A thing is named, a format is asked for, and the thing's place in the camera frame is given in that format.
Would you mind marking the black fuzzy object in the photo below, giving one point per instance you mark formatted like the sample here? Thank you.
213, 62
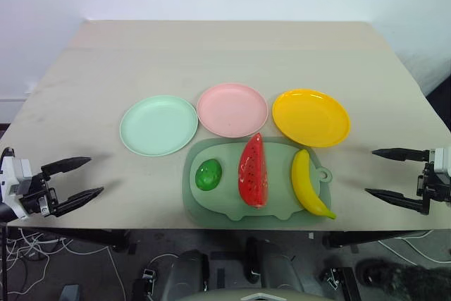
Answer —
405, 280

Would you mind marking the yellow plate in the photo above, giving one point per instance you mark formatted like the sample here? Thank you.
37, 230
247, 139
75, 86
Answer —
311, 117

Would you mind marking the yellow toy banana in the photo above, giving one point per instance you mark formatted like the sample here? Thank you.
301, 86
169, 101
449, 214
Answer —
306, 184

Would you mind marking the mint green plate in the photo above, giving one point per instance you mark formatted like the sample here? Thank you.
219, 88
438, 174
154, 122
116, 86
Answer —
158, 124

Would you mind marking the black table leg strut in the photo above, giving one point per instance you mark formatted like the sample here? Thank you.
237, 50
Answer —
366, 238
91, 237

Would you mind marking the pink plate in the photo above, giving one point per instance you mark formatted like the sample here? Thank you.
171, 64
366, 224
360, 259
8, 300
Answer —
232, 109

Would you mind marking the green pig-shaped board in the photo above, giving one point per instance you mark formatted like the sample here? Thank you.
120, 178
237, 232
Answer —
215, 206

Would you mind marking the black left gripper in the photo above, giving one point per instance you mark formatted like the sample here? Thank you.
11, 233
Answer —
37, 197

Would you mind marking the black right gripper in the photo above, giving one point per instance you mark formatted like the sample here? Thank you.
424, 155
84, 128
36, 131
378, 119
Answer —
427, 188

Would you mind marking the red watermelon slice toy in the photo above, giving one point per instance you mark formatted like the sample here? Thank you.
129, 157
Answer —
253, 174

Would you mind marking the grey robot torso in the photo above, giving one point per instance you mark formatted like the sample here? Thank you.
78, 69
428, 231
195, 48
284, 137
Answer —
260, 296

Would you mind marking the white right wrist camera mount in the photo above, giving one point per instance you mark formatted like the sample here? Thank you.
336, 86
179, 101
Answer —
442, 161

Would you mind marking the green round toy fruit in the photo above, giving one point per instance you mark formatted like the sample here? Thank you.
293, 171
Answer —
208, 175

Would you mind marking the dark rounded shape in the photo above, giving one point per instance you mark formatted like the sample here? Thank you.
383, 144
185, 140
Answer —
186, 274
278, 267

